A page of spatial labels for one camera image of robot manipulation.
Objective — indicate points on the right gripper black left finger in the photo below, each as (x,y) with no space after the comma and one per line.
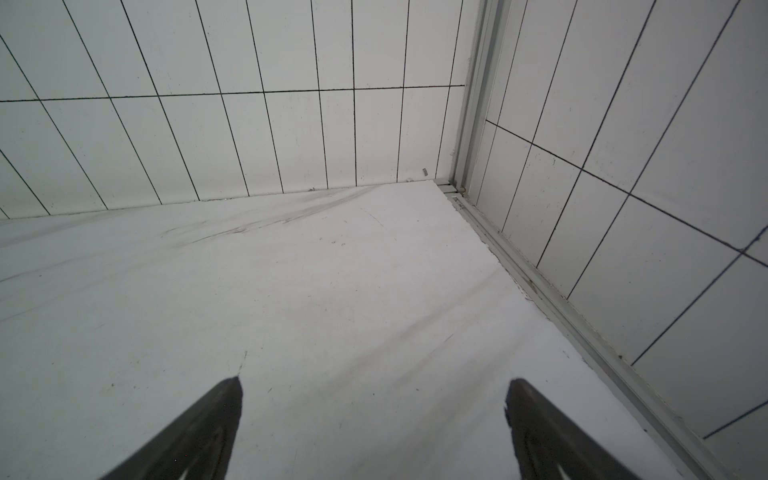
(198,444)

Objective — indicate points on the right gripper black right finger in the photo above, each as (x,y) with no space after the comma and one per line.
(549,445)

